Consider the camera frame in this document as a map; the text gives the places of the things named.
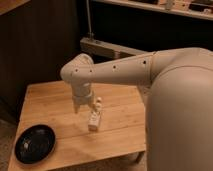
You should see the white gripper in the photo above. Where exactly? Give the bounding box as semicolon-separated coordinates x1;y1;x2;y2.
72;83;96;114

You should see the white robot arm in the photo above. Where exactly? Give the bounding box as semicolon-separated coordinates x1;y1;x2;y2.
60;47;213;171

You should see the wooden shelf with items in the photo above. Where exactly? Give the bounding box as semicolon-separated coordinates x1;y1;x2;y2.
94;0;213;21

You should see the white plastic bottle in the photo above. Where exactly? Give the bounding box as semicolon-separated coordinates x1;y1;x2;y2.
88;97;102;131

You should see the grey metal beam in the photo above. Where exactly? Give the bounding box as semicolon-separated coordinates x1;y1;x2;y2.
80;37;144;59

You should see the wooden table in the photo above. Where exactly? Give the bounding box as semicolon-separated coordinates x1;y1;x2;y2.
8;81;146;171

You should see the metal vertical pole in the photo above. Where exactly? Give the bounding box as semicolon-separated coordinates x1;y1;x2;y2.
86;0;94;41

